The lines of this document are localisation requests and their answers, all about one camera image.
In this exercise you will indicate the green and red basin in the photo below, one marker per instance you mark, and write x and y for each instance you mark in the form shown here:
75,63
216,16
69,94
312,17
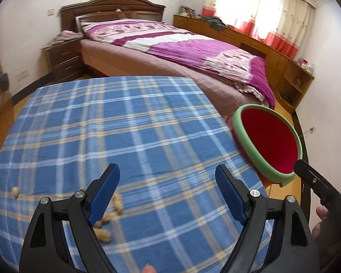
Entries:
270,139

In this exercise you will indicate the black electronic box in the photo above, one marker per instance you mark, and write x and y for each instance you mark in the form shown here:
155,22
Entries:
286,96

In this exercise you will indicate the white and red curtain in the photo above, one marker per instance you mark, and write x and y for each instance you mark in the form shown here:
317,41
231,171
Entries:
272,11

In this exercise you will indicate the blue plaid blanket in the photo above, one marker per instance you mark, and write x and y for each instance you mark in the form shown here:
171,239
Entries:
130,125

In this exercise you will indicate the black hanging pouch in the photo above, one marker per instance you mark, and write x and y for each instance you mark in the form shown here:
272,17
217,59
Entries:
3,82

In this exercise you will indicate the black curved bar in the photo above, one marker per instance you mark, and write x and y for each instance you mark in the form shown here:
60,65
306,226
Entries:
304,148

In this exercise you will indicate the grey clothes pile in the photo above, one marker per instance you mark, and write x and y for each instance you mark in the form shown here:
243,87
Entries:
214,22

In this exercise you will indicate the orange wooden window cabinet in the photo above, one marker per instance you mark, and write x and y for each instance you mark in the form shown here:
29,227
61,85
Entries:
272,59

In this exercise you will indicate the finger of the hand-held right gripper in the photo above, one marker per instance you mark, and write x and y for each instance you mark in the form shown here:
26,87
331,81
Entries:
309,176

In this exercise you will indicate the white wall switch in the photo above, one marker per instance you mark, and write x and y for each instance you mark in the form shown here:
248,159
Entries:
51,12

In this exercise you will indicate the purple floral quilt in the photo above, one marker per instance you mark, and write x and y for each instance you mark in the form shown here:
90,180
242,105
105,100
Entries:
187,45

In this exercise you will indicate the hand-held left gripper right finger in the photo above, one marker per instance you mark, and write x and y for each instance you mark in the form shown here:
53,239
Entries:
230,196

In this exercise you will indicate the person's left hand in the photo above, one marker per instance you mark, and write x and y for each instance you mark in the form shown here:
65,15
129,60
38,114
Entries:
149,269

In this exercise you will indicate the brown wooden bed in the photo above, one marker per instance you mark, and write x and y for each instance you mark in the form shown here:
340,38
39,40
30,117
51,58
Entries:
110,4

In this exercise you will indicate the pink floral cloth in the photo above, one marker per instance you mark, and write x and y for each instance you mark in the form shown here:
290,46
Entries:
65,37

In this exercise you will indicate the white wall socket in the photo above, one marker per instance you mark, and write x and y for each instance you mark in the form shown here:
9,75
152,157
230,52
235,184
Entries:
311,128
23,74

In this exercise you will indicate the white plastic jar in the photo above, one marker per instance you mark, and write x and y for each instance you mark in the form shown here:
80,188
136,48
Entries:
304,64

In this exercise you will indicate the brown wooden nightstand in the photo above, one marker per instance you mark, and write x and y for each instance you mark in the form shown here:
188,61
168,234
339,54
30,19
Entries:
64,62

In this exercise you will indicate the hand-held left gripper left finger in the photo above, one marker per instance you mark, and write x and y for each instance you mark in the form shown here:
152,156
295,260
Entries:
105,190

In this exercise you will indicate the mauve bed sheet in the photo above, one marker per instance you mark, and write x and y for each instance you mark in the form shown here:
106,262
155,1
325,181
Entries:
173,71

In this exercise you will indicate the person's right hand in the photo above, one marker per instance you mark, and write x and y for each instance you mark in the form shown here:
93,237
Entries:
321,213

